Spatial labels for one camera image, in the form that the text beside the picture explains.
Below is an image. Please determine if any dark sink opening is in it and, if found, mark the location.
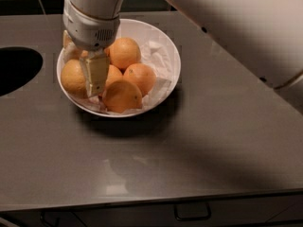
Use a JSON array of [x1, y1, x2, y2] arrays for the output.
[[0, 47, 44, 96]]

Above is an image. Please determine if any white paper napkin liner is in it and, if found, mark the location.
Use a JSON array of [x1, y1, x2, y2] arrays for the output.
[[66, 41, 181, 118]]

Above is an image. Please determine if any orange front centre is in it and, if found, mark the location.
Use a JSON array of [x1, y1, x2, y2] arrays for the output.
[[102, 79, 142, 114]]

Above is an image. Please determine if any orange top centre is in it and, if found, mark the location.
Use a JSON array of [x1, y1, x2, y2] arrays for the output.
[[109, 37, 141, 70]]

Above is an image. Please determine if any large orange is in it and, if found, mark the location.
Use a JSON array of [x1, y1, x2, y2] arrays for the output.
[[61, 59, 87, 98]]

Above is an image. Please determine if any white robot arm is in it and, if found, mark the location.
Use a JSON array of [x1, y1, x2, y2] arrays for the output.
[[63, 0, 303, 112]]

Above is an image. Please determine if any orange top left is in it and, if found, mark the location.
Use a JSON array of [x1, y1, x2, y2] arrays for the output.
[[80, 47, 110, 58]]

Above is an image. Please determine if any drawer handle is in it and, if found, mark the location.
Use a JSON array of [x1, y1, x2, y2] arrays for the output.
[[40, 211, 60, 227], [173, 202, 212, 221]]

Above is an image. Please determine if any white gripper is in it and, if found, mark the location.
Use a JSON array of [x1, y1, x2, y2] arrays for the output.
[[62, 0, 120, 97]]

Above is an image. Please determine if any orange right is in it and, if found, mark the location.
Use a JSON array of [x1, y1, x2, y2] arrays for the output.
[[123, 63, 156, 96]]

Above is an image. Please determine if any white ceramic bowl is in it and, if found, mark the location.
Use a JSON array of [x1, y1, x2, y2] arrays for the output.
[[60, 19, 174, 108]]

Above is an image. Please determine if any left drawer handle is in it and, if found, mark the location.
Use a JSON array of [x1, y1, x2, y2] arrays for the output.
[[40, 211, 60, 227]]

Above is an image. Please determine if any small orange centre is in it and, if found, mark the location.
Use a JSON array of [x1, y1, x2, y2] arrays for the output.
[[105, 65, 123, 87]]

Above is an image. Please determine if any centre drawer handle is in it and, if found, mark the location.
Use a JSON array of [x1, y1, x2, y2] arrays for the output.
[[173, 202, 212, 221]]

